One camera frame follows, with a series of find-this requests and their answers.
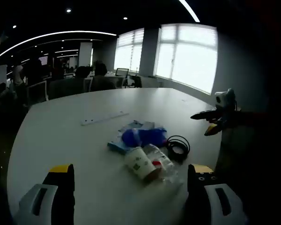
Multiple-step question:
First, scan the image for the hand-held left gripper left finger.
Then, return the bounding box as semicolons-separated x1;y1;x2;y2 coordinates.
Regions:
14;164;75;225

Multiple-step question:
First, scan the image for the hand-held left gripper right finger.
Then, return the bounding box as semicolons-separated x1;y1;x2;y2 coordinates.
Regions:
185;164;248;225

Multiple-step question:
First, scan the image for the black cable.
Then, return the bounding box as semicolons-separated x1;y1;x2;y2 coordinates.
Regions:
166;135;191;164

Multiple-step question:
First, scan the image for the clear plastic water bottle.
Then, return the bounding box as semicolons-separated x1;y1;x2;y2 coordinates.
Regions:
142;143;180;185

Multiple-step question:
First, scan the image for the white paper cup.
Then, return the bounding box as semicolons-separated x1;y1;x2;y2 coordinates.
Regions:
124;146;162;181

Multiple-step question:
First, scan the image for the clear package with blue pad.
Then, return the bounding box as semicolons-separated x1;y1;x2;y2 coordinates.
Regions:
107;120;146;155

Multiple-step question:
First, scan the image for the white tabletop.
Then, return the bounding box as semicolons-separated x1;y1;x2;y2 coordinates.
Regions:
7;87;225;225

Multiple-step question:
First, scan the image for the bright window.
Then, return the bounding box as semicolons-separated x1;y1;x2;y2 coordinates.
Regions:
155;23;219;95
114;27;145;73

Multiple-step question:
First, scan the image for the curved ceiling light strip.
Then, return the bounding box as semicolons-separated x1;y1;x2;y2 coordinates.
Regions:
177;0;201;23
0;30;118;66

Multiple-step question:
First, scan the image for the grey office chair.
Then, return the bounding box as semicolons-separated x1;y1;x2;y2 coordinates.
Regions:
91;75;125;91
84;76;94;92
115;67;130;78
48;78;85;100

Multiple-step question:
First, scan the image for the white frame chair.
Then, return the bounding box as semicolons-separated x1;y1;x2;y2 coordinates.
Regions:
27;80;49;104

